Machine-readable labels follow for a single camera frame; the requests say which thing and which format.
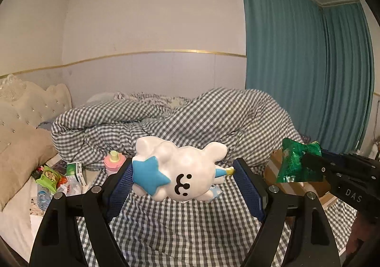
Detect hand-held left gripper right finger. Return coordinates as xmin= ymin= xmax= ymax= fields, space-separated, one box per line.
xmin=233 ymin=157 xmax=342 ymax=267

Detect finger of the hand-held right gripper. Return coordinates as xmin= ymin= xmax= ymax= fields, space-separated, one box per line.
xmin=321 ymin=148 xmax=380 ymax=170
xmin=301 ymin=152 xmax=360 ymax=193

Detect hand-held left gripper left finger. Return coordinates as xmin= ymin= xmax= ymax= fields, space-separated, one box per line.
xmin=30 ymin=158 xmax=133 ymax=267

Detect shiny green foil packet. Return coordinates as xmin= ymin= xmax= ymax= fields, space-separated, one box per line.
xmin=276 ymin=137 xmax=323 ymax=183

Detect brown cardboard box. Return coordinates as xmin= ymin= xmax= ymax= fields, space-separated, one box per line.
xmin=264 ymin=148 xmax=339 ymax=211

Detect white cloud toy blue star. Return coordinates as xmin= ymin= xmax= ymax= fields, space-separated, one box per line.
xmin=131 ymin=136 xmax=236 ymax=204

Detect person's right hand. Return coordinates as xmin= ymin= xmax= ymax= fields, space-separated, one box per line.
xmin=347 ymin=214 xmax=374 ymax=256

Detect pink drinking bottle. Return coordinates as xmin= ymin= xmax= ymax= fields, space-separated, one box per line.
xmin=104 ymin=150 xmax=128 ymax=177

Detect green and white carton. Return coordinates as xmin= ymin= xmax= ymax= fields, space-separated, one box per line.
xmin=66 ymin=161 xmax=87 ymax=186

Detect clear plastic bag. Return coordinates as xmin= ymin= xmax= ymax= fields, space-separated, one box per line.
xmin=56 ymin=175 xmax=83 ymax=197

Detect grey checked bed sheet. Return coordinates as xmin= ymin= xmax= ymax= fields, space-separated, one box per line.
xmin=76 ymin=163 xmax=357 ymax=267

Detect green cartoon snack packet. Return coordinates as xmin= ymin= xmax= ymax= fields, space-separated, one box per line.
xmin=36 ymin=165 xmax=62 ymax=192

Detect small plastic water bottle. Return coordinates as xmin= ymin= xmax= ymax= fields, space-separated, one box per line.
xmin=37 ymin=187 xmax=56 ymax=212

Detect grey checked duvet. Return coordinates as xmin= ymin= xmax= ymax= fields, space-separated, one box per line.
xmin=51 ymin=88 xmax=304 ymax=173

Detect white pillow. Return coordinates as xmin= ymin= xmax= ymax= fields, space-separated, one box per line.
xmin=87 ymin=93 xmax=117 ymax=103

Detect white black printed cloth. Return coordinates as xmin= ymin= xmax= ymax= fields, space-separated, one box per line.
xmin=114 ymin=91 xmax=191 ymax=108

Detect beige pillow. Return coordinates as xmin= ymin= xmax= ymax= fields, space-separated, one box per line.
xmin=0 ymin=127 xmax=59 ymax=212

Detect white fleece mattress pad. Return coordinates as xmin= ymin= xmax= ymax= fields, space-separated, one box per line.
xmin=0 ymin=156 xmax=90 ymax=254

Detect teal curtain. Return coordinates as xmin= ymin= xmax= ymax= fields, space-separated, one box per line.
xmin=239 ymin=0 xmax=375 ymax=157

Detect cream tufted headboard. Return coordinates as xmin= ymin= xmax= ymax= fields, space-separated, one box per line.
xmin=0 ymin=74 xmax=72 ymax=150

